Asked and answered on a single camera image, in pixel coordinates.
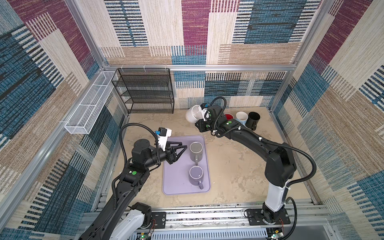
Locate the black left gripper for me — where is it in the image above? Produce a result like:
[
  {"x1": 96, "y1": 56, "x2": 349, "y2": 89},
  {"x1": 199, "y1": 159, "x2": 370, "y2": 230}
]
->
[{"x1": 143, "y1": 141, "x2": 186, "y2": 171}]

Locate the grey ceramic mug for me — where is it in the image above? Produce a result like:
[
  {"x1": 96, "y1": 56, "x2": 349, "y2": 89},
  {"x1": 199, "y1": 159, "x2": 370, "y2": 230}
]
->
[{"x1": 189, "y1": 142, "x2": 204, "y2": 166}]

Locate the cream speckled mug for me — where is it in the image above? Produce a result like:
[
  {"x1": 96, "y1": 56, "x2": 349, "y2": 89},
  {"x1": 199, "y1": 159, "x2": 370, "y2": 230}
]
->
[{"x1": 186, "y1": 105, "x2": 203, "y2": 124}]

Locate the white ceramic mug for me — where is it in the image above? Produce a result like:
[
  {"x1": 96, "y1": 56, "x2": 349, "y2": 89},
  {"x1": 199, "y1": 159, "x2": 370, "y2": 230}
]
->
[{"x1": 225, "y1": 114, "x2": 234, "y2": 121}]

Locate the purple ceramic mug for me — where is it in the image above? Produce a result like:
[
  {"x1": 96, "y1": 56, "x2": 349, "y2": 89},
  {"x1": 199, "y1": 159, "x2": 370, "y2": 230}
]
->
[{"x1": 189, "y1": 166, "x2": 204, "y2": 190}]

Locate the light blue mug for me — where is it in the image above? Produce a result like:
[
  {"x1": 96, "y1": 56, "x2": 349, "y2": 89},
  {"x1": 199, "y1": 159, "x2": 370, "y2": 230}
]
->
[{"x1": 235, "y1": 112, "x2": 249, "y2": 126}]

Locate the black ceramic mug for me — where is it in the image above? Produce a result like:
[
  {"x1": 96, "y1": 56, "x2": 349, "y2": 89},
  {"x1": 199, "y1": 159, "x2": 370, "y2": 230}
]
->
[{"x1": 245, "y1": 112, "x2": 261, "y2": 131}]

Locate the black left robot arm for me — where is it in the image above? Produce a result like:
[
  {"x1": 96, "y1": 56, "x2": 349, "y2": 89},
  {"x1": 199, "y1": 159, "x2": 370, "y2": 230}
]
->
[{"x1": 79, "y1": 139, "x2": 188, "y2": 240}]

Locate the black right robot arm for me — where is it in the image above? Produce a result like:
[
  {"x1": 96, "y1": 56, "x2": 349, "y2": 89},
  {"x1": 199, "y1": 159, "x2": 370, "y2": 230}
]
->
[{"x1": 194, "y1": 104, "x2": 297, "y2": 225}]

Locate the lavender plastic tray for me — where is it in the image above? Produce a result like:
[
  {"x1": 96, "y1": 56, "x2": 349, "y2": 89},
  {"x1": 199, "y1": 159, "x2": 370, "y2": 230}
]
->
[{"x1": 163, "y1": 135, "x2": 211, "y2": 196}]

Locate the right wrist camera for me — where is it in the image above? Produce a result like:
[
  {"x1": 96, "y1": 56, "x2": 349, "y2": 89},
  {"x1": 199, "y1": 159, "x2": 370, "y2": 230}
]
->
[{"x1": 200, "y1": 103, "x2": 210, "y2": 121}]

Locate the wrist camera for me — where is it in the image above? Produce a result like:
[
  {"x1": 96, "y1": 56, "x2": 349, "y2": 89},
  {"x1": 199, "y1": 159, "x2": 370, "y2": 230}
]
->
[
  {"x1": 155, "y1": 127, "x2": 172, "y2": 151},
  {"x1": 200, "y1": 103, "x2": 210, "y2": 121}
]

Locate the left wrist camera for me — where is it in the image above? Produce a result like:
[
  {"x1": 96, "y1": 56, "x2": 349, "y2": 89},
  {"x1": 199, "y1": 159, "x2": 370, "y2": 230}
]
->
[{"x1": 155, "y1": 127, "x2": 172, "y2": 151}]

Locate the black wire mesh shelf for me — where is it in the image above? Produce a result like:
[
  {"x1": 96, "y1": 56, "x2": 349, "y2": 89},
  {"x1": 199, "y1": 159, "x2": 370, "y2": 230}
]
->
[{"x1": 112, "y1": 68, "x2": 175, "y2": 114}]

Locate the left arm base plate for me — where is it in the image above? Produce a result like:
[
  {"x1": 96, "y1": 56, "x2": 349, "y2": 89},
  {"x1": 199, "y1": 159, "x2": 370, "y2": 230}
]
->
[{"x1": 145, "y1": 212, "x2": 167, "y2": 231}]

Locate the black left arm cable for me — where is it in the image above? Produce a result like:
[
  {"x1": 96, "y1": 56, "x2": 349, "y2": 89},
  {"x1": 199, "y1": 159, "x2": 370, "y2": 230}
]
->
[{"x1": 111, "y1": 122, "x2": 161, "y2": 208}]

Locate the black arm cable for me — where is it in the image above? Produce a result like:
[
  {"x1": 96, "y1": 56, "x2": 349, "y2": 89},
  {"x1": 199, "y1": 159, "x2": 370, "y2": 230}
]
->
[
  {"x1": 111, "y1": 122, "x2": 161, "y2": 208},
  {"x1": 208, "y1": 95, "x2": 318, "y2": 240}
]

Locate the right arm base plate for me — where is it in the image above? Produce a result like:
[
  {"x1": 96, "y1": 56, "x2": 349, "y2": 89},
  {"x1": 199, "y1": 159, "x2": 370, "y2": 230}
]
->
[{"x1": 245, "y1": 209, "x2": 291, "y2": 226}]

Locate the white wire mesh basket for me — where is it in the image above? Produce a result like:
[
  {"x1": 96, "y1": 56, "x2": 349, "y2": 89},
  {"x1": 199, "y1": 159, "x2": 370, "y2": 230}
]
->
[{"x1": 65, "y1": 71, "x2": 115, "y2": 135}]

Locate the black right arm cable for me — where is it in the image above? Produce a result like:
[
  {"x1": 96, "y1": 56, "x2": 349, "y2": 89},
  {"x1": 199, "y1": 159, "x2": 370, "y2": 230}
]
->
[{"x1": 208, "y1": 95, "x2": 318, "y2": 240}]

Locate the aluminium front rail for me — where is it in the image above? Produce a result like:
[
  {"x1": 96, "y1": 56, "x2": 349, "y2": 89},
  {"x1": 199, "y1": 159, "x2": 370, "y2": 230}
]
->
[{"x1": 74, "y1": 203, "x2": 340, "y2": 240}]

